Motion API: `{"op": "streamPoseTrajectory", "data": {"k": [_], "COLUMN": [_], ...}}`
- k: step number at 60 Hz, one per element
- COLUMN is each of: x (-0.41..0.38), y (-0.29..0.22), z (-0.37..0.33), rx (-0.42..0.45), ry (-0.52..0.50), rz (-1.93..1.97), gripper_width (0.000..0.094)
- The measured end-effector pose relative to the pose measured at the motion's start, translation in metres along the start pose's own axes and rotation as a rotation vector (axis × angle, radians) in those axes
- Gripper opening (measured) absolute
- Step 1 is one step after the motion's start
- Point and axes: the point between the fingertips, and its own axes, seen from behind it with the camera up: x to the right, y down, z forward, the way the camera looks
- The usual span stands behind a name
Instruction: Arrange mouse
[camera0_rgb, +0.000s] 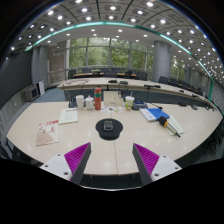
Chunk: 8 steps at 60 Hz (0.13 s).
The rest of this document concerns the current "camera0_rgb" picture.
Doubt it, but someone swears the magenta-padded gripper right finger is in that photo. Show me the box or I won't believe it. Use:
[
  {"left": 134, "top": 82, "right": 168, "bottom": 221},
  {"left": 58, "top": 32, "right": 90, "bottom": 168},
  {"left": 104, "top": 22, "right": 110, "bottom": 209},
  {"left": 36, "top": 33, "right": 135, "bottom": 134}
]
[{"left": 131, "top": 143, "right": 183, "bottom": 187}]

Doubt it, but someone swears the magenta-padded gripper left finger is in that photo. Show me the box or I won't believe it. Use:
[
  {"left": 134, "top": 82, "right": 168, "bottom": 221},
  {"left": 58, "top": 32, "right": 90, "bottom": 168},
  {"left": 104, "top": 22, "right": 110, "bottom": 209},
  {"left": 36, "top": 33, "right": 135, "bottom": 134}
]
[{"left": 39, "top": 142, "right": 93, "bottom": 186}]

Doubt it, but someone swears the black computer mouse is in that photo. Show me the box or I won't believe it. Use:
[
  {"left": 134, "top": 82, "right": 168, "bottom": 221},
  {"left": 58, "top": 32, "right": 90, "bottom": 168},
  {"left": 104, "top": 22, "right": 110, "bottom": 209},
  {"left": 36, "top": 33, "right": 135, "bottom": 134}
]
[{"left": 103, "top": 120, "right": 114, "bottom": 132}]

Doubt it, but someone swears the black mouse pad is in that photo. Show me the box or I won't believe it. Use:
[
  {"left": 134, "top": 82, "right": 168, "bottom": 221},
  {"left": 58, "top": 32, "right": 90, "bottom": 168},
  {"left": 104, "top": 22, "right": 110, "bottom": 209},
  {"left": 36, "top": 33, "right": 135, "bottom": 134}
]
[{"left": 95, "top": 118, "right": 124, "bottom": 141}]

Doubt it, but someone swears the red and white pamphlet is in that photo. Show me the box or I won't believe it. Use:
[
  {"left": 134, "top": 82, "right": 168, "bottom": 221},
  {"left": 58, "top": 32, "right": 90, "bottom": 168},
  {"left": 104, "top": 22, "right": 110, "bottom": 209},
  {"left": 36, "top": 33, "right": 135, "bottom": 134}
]
[{"left": 35, "top": 119, "right": 60, "bottom": 147}]

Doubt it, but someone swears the pale green notebook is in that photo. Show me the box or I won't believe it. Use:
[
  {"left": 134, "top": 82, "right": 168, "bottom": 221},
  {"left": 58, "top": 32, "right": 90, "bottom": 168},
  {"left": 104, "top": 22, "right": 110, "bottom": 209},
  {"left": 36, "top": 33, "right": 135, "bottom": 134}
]
[{"left": 166, "top": 114, "right": 185, "bottom": 137}]

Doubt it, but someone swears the blue and white book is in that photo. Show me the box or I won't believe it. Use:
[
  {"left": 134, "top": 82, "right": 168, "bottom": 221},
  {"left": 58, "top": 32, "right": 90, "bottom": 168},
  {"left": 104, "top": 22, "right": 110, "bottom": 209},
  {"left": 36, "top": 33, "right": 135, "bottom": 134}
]
[{"left": 139, "top": 107, "right": 171, "bottom": 122}]

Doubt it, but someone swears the white lidded mug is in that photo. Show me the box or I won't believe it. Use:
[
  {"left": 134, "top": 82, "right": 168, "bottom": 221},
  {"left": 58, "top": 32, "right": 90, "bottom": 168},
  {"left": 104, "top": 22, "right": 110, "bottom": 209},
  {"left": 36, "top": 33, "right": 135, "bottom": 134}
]
[{"left": 84, "top": 95, "right": 95, "bottom": 111}]

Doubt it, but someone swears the colourful sticker sheet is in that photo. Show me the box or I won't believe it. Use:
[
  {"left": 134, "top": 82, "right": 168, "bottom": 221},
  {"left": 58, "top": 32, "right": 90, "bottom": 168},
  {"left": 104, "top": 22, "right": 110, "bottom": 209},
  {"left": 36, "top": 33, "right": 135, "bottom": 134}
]
[{"left": 100, "top": 105, "right": 124, "bottom": 115}]

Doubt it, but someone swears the green printed paper cup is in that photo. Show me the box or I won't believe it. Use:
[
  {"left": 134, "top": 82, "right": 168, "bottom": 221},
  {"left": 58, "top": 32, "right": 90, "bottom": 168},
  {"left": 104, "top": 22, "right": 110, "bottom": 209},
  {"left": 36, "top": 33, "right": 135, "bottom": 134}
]
[{"left": 124, "top": 91, "right": 136, "bottom": 112}]

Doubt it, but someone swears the red bottle with green band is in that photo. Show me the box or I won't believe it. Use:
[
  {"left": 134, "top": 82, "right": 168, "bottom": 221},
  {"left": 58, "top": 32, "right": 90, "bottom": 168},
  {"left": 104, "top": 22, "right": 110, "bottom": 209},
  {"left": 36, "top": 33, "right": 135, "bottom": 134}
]
[{"left": 93, "top": 87, "right": 102, "bottom": 111}]

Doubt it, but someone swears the white cardboard box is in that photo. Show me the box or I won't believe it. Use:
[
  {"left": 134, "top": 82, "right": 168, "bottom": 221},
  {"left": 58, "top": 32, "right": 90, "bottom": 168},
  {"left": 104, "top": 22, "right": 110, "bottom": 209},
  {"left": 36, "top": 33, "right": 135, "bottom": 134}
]
[{"left": 102, "top": 90, "right": 124, "bottom": 108}]

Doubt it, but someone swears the white boxy appliance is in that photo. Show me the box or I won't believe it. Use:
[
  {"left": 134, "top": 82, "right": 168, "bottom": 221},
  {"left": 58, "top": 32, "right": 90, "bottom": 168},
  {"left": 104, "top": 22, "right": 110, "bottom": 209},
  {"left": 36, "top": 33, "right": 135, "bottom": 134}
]
[{"left": 23, "top": 85, "right": 39, "bottom": 102}]

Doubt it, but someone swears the row of dark office chairs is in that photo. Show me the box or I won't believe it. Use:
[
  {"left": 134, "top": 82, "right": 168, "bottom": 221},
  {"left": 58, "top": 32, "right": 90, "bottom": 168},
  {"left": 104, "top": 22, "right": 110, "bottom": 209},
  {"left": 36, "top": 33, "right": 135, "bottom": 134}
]
[{"left": 68, "top": 68, "right": 208, "bottom": 98}]

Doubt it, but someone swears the group of ceiling lights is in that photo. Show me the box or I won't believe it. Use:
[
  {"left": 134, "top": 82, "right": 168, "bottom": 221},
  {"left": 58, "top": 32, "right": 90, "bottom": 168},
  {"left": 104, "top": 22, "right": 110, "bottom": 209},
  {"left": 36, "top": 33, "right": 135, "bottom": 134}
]
[{"left": 9, "top": 0, "right": 224, "bottom": 78}]

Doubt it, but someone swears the handheld microphone with orange ring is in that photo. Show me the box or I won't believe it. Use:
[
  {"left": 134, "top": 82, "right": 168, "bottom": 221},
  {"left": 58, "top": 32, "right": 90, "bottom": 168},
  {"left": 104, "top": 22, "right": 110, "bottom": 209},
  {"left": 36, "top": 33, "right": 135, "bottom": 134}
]
[{"left": 158, "top": 115, "right": 182, "bottom": 139}]

